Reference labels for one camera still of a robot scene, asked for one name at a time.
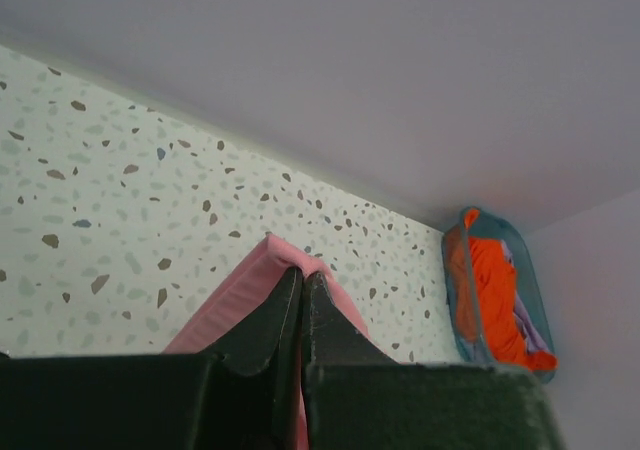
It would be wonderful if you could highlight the lavender t-shirt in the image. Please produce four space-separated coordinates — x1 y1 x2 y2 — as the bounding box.
499 240 548 361

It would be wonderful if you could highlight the teal laundry basket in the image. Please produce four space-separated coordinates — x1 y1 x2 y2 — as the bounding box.
441 206 558 383

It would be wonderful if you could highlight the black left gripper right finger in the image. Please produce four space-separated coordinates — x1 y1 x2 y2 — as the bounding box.
302 273 565 449

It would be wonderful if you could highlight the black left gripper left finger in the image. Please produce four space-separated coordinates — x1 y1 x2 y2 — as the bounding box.
1 268 303 449

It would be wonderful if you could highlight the orange t-shirt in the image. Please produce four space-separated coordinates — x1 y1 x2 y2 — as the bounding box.
444 228 557 372

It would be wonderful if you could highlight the pink t-shirt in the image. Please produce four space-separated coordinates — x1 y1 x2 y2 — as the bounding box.
163 233 385 450

